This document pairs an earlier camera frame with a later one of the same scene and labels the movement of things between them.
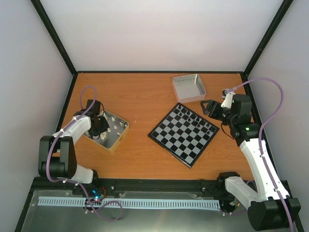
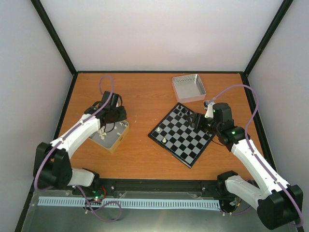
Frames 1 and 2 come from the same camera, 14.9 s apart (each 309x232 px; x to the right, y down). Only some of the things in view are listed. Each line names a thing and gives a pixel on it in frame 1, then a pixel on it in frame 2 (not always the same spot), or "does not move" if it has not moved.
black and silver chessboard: x=184 y=134 does not move
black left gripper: x=105 y=126 → x=123 y=115
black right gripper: x=212 y=106 → x=196 y=121
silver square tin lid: x=189 y=88 does not move
